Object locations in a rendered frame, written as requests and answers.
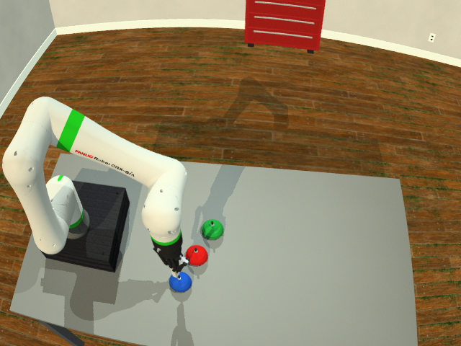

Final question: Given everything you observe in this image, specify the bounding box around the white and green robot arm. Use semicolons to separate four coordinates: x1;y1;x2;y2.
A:
2;97;187;254

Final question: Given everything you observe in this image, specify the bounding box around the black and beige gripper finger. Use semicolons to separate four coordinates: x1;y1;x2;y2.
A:
170;255;190;278
153;248;174;277

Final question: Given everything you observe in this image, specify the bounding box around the red bell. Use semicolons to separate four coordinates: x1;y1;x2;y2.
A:
186;245;208;266

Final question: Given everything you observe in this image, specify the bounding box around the blue bell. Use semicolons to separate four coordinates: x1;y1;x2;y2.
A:
169;272;192;292

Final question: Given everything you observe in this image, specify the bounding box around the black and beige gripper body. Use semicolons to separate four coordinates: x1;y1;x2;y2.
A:
158;247;183;261

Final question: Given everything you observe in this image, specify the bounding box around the green dome bell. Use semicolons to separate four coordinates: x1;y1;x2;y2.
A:
202;219;224;239

